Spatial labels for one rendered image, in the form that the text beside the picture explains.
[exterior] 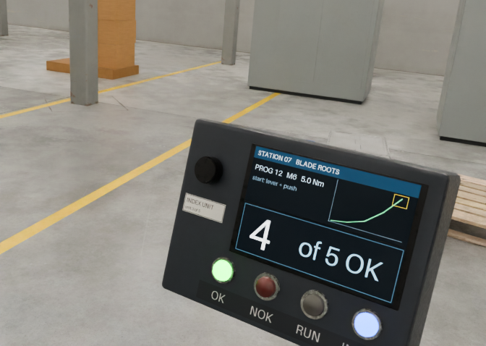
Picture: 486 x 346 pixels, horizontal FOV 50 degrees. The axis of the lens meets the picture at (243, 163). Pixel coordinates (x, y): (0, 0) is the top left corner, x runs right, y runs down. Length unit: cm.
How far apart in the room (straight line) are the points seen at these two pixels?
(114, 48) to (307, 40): 291
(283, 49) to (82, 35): 309
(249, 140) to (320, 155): 8
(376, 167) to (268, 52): 757
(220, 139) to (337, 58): 729
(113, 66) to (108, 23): 65
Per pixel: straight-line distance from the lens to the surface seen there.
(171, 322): 239
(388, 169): 47
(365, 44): 774
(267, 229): 51
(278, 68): 799
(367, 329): 48
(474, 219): 364
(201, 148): 54
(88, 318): 244
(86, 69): 631
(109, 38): 838
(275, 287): 51
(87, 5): 625
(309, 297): 49
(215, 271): 53
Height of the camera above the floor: 138
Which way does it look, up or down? 18 degrees down
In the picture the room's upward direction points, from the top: 5 degrees clockwise
